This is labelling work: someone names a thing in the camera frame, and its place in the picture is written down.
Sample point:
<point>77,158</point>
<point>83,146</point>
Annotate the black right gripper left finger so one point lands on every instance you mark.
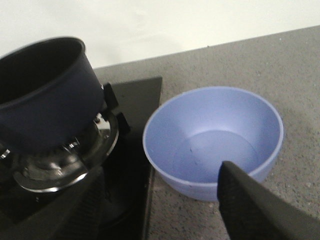
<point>73,213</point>

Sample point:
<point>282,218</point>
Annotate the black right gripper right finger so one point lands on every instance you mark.
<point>251,212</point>

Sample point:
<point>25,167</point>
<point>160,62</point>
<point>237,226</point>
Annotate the light blue plastic bowl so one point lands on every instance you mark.
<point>188,137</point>

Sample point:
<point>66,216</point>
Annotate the dark blue cooking pot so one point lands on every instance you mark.
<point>49,94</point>

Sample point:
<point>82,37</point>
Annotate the right black pot support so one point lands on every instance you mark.
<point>97,141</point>

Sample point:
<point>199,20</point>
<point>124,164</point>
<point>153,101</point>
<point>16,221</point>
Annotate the right gas burner head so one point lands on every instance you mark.
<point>50,171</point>

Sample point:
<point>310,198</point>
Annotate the black glass gas stove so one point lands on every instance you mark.
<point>127,172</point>

